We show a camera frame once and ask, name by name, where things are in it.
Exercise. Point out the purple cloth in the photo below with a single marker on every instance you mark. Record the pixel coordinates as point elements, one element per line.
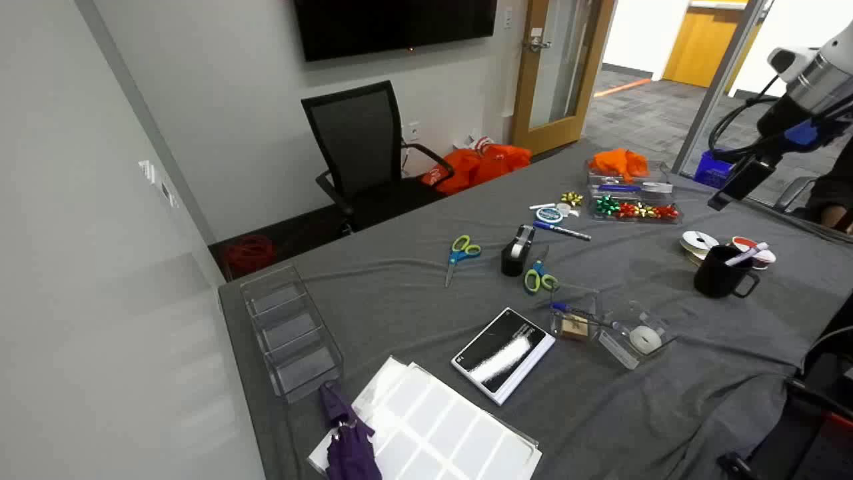
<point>346,440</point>

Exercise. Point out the dark sleeved person forearm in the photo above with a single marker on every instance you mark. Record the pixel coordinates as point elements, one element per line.
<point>834,181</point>

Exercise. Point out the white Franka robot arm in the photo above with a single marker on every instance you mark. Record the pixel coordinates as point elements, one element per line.
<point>821,75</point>

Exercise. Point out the black wall television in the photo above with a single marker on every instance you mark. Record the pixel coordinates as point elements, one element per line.
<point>389,21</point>

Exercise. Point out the red gift bow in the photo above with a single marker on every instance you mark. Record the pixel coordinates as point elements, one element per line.
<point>626,212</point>
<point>666,215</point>

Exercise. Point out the blue and white ribbon roll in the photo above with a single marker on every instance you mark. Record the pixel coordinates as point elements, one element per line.
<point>553,212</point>

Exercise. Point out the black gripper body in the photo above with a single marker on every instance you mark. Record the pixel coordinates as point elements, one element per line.
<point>750,177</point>

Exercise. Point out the red and white ribbon spool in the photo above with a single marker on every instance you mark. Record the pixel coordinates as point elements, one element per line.
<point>753,251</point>

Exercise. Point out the clear box under orange cloth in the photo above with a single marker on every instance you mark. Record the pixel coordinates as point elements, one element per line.
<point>614,187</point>

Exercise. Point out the white ribbon spool in box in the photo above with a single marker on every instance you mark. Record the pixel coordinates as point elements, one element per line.
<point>657,187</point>

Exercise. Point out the wooden door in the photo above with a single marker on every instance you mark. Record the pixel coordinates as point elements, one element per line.
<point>525,80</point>

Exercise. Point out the clear box with white roll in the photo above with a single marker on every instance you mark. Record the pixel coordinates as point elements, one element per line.
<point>642,336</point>

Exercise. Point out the black mesh office chair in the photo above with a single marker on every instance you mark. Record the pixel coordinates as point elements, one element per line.
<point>354,133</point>

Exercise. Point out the silver glass partition frame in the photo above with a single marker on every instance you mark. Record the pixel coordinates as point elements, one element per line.
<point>720,80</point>

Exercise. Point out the yellow gift bow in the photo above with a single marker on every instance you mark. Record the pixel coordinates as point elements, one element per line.
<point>572,197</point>

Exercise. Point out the orange bag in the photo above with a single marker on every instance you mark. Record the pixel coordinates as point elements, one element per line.
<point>480,163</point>

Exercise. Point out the gold gift bow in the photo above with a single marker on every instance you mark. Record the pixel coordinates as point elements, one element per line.
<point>646,212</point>

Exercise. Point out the small box with brown item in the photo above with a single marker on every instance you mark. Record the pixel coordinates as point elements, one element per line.
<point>573,325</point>

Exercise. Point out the green gift bow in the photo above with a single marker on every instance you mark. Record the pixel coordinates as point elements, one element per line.
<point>606,207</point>

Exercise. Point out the black mug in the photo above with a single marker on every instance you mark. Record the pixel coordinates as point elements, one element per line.
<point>716,276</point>

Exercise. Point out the bystander hand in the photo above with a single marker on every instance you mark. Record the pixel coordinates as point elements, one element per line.
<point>834,215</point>

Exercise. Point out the long clear bow box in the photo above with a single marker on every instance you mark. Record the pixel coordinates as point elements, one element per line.
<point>636,212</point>

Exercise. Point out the blue pen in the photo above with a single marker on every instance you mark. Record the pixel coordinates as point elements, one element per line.
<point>560,231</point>

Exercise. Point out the blue bin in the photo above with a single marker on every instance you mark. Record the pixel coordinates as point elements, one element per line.
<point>709,169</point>

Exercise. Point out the clear plastic tray organizer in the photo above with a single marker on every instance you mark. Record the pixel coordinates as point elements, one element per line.
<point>288,333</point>

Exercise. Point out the grey tablecloth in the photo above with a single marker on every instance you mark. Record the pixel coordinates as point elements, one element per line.
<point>426,309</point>

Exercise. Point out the crumpled orange cloth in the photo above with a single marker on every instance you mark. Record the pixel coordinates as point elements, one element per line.
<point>620,163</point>

